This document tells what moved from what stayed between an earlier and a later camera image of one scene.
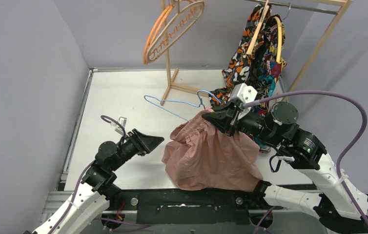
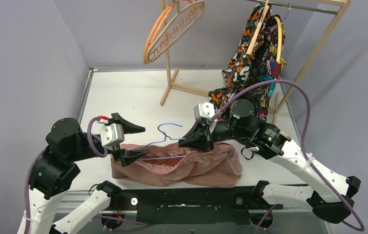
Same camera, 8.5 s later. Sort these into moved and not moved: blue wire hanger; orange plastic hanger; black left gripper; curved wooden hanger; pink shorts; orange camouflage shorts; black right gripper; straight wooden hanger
Moved: blue wire hanger; black left gripper; black right gripper; pink shorts
Not moved: orange plastic hanger; straight wooden hanger; curved wooden hanger; orange camouflage shorts
